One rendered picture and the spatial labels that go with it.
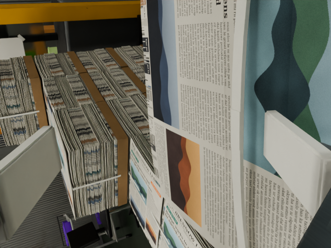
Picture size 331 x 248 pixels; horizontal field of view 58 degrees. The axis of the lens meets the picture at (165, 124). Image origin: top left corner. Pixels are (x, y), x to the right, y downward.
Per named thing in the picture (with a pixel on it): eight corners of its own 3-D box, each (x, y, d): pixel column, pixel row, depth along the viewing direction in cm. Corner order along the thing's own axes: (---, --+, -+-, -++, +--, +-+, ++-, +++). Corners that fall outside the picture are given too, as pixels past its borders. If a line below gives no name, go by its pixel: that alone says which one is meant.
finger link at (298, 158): (322, 158, 11) (342, 156, 11) (264, 110, 18) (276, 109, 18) (315, 224, 12) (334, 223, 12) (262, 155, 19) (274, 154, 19)
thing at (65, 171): (77, 219, 126) (74, 220, 125) (62, 174, 146) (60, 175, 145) (68, 153, 105) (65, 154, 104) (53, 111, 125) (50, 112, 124)
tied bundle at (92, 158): (128, 203, 135) (77, 221, 125) (108, 162, 155) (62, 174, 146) (130, 138, 113) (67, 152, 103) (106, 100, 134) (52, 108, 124)
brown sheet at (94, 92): (106, 162, 156) (98, 164, 154) (91, 130, 176) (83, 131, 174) (104, 100, 133) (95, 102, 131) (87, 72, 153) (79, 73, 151)
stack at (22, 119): (209, 107, 210) (5, 149, 157) (187, 87, 232) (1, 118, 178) (219, 55, 188) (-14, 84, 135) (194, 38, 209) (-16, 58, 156)
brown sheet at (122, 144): (127, 203, 134) (117, 206, 132) (107, 163, 155) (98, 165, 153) (128, 137, 113) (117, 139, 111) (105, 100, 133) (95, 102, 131)
